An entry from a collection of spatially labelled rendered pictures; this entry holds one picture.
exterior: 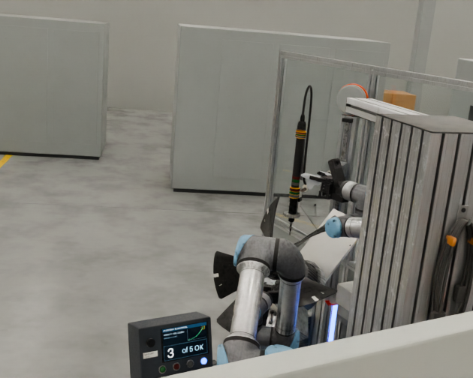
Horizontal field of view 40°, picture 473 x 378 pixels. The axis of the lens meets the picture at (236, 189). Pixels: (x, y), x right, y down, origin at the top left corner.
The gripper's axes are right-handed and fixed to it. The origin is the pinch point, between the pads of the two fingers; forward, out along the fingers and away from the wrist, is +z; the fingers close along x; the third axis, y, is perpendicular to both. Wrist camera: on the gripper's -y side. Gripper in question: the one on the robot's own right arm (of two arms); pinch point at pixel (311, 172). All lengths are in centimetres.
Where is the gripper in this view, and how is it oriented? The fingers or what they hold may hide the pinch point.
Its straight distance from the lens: 268.7
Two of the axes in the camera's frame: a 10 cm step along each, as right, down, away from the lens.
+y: -0.8, 9.6, 2.6
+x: 7.7, -1.0, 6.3
